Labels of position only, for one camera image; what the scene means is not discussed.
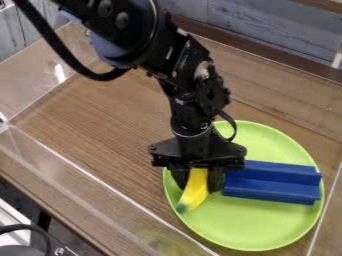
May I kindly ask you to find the green plate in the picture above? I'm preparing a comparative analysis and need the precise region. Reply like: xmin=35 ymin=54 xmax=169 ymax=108
xmin=177 ymin=120 xmax=325 ymax=252

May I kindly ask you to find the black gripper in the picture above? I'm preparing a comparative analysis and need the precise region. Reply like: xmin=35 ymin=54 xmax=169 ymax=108
xmin=149 ymin=126 xmax=247 ymax=193

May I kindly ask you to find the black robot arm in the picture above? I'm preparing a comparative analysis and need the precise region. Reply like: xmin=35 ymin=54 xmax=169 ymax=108
xmin=12 ymin=0 xmax=247 ymax=192

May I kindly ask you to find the yellow toy banana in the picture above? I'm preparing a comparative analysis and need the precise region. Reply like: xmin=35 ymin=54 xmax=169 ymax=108
xmin=177 ymin=168 xmax=210 ymax=214

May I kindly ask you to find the blue plastic block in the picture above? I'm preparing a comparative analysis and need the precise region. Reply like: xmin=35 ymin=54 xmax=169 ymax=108
xmin=223 ymin=160 xmax=322 ymax=205

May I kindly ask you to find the clear acrylic enclosure wall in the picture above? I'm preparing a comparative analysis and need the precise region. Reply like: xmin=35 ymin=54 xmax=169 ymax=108
xmin=0 ymin=121 xmax=219 ymax=256

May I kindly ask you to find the black cable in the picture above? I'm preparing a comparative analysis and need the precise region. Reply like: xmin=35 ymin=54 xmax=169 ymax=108
xmin=0 ymin=223 xmax=52 ymax=256

